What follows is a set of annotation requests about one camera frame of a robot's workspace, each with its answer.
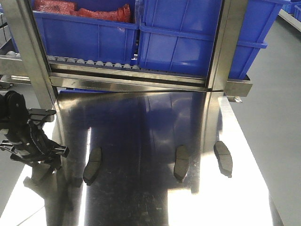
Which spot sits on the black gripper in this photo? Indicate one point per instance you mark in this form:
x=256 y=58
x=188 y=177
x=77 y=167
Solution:
x=26 y=140

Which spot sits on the brake pad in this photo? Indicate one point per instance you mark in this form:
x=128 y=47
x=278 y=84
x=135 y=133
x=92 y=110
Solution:
x=38 y=175
x=224 y=158
x=181 y=163
x=93 y=165

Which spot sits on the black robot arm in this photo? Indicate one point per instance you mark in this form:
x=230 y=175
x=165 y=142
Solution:
x=13 y=100

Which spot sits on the roller track with wheels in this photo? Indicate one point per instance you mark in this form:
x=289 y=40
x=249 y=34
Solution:
x=91 y=62

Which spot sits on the left blue plastic bin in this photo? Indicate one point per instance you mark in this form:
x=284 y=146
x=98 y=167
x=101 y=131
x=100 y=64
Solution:
x=87 y=38

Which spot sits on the blue plastic bin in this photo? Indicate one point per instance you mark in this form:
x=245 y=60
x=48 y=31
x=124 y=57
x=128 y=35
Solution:
x=87 y=38
x=178 y=35

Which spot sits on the red mesh bag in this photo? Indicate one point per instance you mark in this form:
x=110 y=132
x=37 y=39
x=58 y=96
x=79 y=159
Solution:
x=122 y=14

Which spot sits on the right blue plastic bin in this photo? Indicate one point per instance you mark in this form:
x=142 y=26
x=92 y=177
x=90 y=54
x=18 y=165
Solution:
x=178 y=35

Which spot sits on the stainless steel rack frame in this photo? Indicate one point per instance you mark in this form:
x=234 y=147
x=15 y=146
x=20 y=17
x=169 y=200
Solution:
x=46 y=77

